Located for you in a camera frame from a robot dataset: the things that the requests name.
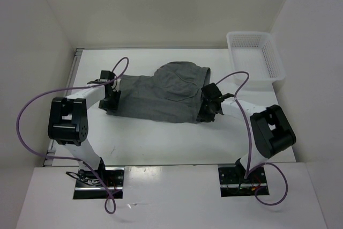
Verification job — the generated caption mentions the grey shorts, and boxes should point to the grey shorts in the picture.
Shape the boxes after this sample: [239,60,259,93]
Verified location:
[107,62,211,123]

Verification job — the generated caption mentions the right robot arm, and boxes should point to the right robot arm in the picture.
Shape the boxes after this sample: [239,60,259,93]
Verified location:
[197,83,296,182]

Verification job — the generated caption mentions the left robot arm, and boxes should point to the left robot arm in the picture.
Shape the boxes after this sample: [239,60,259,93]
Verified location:
[48,71,121,186]

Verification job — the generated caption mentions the white plastic basket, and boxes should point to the white plastic basket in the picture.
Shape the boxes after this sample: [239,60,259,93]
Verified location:
[226,31,286,87]

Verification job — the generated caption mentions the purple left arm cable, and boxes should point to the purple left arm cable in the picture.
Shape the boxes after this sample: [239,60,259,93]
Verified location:
[16,57,129,215]

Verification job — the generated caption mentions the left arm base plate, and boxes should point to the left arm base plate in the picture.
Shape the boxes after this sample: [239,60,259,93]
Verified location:
[66,166,125,200]

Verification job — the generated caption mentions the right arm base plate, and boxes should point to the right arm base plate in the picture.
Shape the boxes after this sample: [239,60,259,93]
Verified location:
[218,164,269,197]

